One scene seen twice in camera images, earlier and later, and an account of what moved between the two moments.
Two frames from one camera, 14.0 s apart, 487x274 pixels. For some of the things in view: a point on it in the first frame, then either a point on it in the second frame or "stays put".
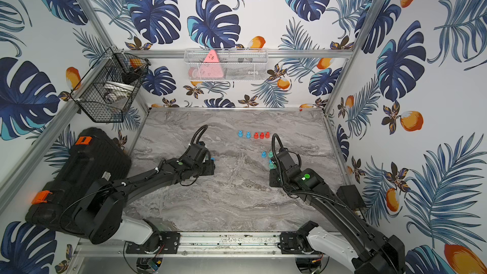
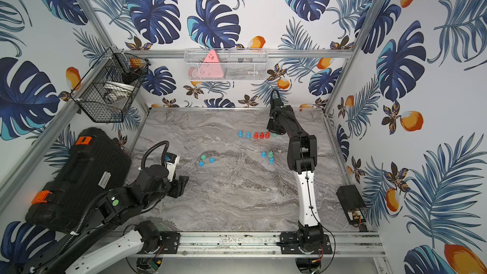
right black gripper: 272,182 -> 269,127
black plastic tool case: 93,156 stays put
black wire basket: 110,85 stays put
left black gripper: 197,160 -> 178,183
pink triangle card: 211,66 stays put
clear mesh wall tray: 227,64 stays put
